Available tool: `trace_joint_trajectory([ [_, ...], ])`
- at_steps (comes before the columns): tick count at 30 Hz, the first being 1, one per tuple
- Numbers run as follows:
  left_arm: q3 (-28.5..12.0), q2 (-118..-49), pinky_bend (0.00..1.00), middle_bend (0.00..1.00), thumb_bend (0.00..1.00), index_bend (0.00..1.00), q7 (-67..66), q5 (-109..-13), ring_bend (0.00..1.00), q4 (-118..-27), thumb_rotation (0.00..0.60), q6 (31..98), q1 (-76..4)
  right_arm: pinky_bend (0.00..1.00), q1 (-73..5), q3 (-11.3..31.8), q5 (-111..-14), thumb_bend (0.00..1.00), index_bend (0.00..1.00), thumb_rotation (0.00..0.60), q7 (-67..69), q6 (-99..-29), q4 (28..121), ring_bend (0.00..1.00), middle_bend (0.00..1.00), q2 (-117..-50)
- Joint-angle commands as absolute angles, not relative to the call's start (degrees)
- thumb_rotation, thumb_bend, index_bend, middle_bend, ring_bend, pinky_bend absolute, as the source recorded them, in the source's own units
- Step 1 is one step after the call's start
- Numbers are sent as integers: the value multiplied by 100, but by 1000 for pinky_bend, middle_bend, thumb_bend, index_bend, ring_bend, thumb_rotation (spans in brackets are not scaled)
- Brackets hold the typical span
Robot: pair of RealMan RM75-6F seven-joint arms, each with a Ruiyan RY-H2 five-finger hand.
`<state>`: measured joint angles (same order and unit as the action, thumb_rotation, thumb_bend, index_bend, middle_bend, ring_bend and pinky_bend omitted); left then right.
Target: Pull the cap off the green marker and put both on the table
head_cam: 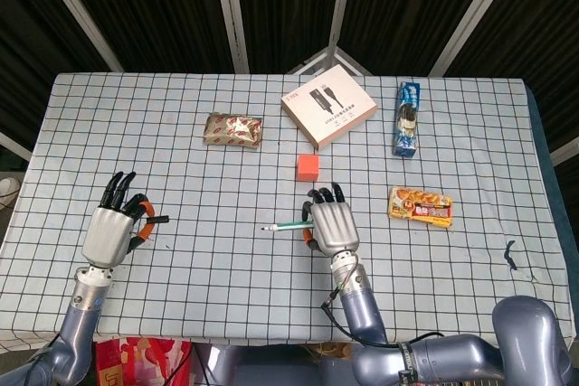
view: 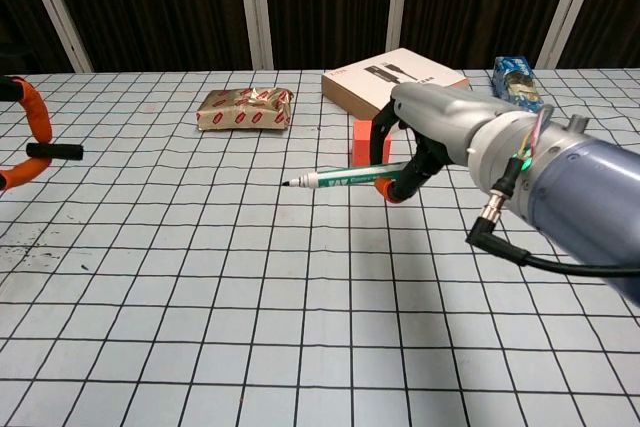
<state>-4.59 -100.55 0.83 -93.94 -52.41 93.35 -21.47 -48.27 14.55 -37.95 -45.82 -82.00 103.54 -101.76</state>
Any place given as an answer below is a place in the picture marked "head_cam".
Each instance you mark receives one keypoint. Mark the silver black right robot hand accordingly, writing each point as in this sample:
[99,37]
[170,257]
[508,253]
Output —
[335,228]

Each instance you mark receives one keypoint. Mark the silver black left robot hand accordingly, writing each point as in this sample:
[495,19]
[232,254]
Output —
[106,237]

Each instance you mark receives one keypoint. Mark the white green marker pen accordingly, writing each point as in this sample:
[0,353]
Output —
[289,225]

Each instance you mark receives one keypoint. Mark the black pen cap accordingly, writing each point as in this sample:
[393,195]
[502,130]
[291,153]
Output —
[160,219]

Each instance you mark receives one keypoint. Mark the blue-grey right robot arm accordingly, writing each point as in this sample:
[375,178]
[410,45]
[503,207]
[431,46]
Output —
[362,313]

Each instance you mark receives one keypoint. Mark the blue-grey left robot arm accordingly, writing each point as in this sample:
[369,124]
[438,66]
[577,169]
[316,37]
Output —
[81,313]

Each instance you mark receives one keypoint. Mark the orange cube block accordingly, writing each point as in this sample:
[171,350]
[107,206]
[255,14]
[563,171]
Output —
[308,168]

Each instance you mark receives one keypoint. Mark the yellow curry box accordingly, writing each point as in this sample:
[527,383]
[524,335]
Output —
[420,207]

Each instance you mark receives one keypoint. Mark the checkered light blue tablecloth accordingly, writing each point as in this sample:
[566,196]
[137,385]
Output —
[226,277]

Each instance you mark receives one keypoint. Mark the blue cookie package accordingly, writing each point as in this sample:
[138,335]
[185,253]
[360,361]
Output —
[407,124]

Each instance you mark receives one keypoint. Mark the red shopping bag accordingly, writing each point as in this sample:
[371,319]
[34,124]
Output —
[145,361]

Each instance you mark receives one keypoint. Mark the gold red snack packet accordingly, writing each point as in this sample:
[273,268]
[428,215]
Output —
[233,130]

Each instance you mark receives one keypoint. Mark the blue-grey robot torso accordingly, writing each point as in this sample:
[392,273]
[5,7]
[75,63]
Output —
[271,370]

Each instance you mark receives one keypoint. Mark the white metal partition frame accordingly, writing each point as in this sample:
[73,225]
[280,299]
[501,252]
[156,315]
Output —
[565,153]
[337,20]
[13,146]
[470,20]
[77,11]
[233,20]

